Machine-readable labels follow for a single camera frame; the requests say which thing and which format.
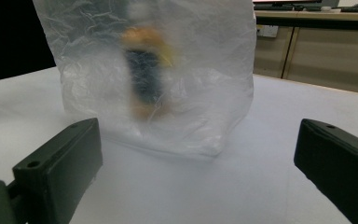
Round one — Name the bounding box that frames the translucent white plastic bag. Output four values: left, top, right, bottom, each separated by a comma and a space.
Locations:
32, 0, 257, 158

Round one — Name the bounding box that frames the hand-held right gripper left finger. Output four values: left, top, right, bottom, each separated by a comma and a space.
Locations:
12, 117, 103, 224

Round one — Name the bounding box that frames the black keyboard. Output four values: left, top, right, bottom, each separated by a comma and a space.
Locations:
253, 3, 302, 12

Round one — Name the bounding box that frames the orange and black object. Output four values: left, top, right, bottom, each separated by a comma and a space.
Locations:
120, 25, 175, 120

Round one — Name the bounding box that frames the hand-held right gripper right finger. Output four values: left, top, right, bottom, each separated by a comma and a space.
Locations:
293, 118, 358, 224

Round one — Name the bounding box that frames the white wall socket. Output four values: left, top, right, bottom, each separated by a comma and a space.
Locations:
256, 24, 280, 39

